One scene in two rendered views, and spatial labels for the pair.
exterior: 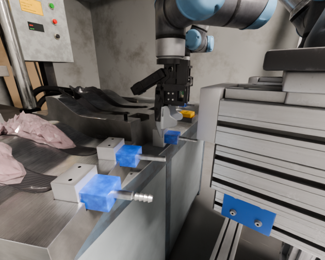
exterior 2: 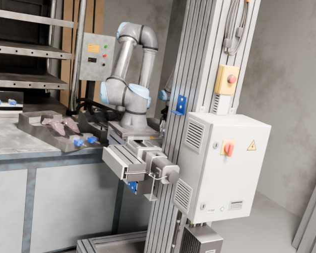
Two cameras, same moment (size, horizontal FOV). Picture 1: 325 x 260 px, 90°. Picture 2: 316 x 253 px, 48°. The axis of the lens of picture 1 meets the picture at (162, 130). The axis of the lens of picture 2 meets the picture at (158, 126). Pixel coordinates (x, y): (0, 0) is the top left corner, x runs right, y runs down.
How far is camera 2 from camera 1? 1.97 m
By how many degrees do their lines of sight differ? 25
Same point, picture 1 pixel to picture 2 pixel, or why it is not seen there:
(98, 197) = (76, 141)
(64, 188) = (71, 137)
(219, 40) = (296, 72)
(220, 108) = (110, 130)
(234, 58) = (308, 99)
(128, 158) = (90, 139)
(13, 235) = (61, 141)
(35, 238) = (64, 142)
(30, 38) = (86, 67)
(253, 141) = (112, 140)
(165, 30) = not seen: hidden behind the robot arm
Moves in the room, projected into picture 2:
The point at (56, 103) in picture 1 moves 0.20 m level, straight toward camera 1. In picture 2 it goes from (82, 115) to (79, 122)
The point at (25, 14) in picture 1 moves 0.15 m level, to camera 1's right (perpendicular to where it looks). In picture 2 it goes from (88, 53) to (102, 56)
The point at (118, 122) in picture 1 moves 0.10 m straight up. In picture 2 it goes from (98, 129) to (100, 115)
